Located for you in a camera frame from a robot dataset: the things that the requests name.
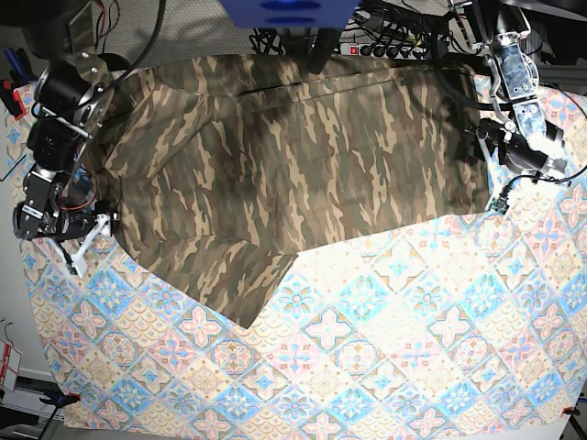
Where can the blue handled clamp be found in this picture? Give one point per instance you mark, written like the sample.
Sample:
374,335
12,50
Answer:
21,69

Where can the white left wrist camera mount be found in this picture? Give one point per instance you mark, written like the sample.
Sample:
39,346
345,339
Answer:
502,181

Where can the camouflage T-shirt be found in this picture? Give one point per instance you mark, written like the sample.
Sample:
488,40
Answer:
224,168

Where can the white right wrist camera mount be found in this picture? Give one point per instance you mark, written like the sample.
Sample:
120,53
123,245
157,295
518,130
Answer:
89,243

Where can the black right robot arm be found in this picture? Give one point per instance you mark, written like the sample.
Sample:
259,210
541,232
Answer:
70,102

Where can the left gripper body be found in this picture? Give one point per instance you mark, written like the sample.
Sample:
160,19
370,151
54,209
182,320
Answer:
512,149

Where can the white power strip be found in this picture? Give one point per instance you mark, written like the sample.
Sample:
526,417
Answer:
409,51

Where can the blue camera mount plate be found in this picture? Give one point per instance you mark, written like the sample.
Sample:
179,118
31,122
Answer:
290,13

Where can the patterned tile tablecloth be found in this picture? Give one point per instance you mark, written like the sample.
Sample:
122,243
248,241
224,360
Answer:
461,326

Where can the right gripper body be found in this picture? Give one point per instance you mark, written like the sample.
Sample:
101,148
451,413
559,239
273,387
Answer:
58,223

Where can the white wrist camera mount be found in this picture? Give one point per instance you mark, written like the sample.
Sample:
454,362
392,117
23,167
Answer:
89,243
502,181

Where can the blue clamp bottom left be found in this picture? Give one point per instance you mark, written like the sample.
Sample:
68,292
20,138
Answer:
58,400

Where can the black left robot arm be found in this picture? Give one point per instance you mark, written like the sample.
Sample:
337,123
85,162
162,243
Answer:
499,29

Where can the red black clamp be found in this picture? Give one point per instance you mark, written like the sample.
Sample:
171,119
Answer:
12,100

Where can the red white paper tag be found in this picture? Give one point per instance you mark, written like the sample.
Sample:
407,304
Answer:
9,363

